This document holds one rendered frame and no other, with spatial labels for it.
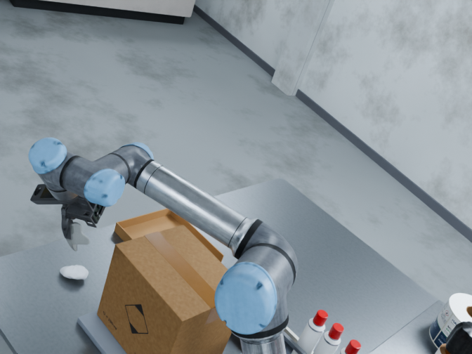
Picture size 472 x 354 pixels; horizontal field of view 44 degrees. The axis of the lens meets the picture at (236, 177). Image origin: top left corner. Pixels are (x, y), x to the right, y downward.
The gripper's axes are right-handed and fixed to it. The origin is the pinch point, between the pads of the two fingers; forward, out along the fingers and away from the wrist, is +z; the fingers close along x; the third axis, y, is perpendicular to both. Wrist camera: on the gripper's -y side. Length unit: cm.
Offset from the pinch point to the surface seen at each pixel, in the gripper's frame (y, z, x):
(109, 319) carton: 5.7, 27.5, -15.5
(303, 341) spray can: 59, 38, -4
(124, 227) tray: -12, 54, 22
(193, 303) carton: 31.1, 9.8, -9.6
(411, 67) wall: 88, 258, 304
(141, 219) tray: -8, 57, 28
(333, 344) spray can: 67, 32, -4
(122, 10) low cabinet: -222, 317, 366
